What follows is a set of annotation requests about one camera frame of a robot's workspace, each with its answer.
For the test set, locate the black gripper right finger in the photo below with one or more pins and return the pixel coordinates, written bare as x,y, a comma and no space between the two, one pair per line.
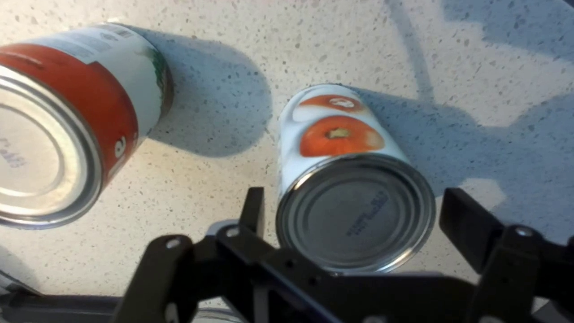
472,231

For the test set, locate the red and white soup can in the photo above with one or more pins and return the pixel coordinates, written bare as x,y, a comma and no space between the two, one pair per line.
65,126

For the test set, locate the white tomato label can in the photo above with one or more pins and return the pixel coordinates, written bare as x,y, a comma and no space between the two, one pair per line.
352,209

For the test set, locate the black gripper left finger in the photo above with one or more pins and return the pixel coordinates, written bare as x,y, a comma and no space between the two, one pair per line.
252,209

